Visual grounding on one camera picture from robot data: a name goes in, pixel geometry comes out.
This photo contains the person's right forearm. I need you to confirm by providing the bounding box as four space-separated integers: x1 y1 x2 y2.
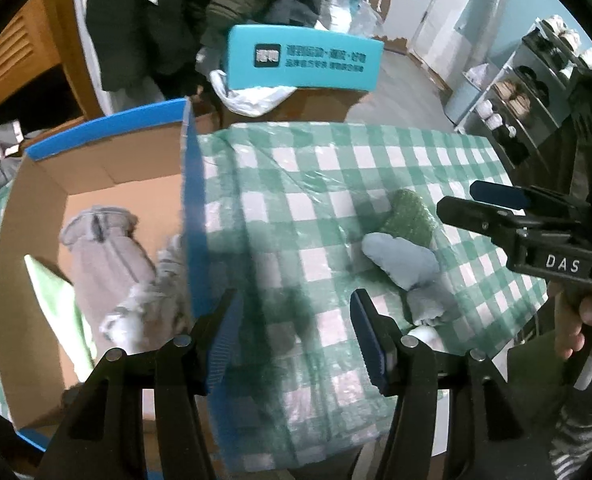
548 395 592 478

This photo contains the dark green knit sock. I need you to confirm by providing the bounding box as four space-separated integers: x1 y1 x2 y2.
383 189 438 250

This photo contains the blue cardboard box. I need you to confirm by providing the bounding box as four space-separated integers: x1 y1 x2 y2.
0 97 244 480

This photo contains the white sock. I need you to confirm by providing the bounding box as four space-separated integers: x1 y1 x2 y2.
403 324 444 356

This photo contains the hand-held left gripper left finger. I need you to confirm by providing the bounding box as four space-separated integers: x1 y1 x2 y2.
33 287 244 480

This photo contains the teal cardboard box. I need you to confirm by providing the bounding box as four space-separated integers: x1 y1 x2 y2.
221 25 383 92

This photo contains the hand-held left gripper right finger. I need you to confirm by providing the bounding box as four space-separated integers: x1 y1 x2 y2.
350 289 559 480

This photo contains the green checked tablecloth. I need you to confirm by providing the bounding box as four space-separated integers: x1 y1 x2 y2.
0 122 549 473

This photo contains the black hanging coat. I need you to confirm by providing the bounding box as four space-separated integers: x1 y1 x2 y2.
83 0 202 93

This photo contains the olive green hanging jacket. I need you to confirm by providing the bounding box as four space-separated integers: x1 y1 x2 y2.
196 0 297 61

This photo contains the grey blue sock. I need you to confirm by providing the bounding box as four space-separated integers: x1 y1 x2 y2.
401 282 459 326
361 232 439 291

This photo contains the metal shoe rack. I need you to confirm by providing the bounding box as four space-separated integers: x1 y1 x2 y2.
458 15 592 171

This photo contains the wooden wardrobe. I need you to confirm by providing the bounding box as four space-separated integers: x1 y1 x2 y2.
0 0 102 126

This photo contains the grey fuzzy sock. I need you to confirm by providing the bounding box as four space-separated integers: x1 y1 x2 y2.
58 205 194 356

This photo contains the white plastic bag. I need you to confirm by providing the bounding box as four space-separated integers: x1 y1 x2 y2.
209 70 297 118

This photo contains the group of shoes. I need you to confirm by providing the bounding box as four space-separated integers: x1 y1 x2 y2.
468 17 592 161

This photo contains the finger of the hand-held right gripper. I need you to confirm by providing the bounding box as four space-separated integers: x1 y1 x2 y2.
470 180 584 211
436 196 527 241

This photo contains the brown cardboard box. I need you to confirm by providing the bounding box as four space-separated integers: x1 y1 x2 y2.
191 85 372 133

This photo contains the white door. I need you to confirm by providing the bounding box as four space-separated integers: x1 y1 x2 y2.
411 0 512 61

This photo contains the light blue container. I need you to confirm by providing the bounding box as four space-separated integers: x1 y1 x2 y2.
446 67 492 128

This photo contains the light green cloth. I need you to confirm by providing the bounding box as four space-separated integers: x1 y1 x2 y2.
23 255 99 386

